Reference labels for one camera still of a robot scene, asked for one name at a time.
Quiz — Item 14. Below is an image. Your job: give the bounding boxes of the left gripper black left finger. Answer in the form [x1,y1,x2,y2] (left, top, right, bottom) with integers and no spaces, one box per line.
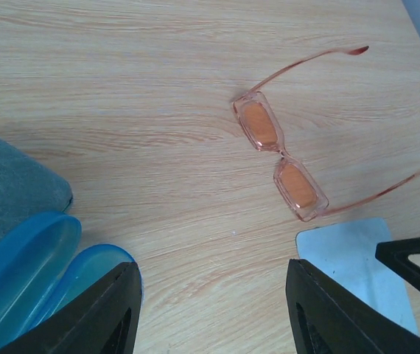
[0,262,142,353]

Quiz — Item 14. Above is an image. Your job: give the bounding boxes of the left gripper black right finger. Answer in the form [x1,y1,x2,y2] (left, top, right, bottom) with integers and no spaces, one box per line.
[286,259,420,353]

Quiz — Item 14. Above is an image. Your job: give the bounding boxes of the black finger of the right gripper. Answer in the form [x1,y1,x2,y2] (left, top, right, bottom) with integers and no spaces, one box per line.
[374,232,420,313]

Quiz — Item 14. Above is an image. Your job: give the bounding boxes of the blue transparent glasses case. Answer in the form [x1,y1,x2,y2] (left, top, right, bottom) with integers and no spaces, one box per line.
[0,212,136,349]

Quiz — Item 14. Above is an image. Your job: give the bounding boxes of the green glasses case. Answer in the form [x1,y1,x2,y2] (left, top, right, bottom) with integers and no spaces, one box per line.
[0,139,73,240]

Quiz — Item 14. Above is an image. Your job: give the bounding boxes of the orange sunglasses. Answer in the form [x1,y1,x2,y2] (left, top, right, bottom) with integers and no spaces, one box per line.
[231,46,420,222]

